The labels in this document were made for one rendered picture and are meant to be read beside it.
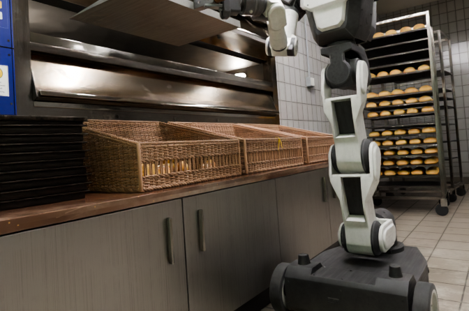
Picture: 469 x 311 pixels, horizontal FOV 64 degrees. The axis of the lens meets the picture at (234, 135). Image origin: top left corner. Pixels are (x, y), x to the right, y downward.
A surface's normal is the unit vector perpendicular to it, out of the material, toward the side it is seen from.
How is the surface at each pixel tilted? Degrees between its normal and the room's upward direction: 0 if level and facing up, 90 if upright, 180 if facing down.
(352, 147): 92
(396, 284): 45
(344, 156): 92
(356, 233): 92
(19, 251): 90
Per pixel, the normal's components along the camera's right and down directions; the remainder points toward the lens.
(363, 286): -0.47, -0.69
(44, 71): 0.74, -0.41
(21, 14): 0.81, -0.07
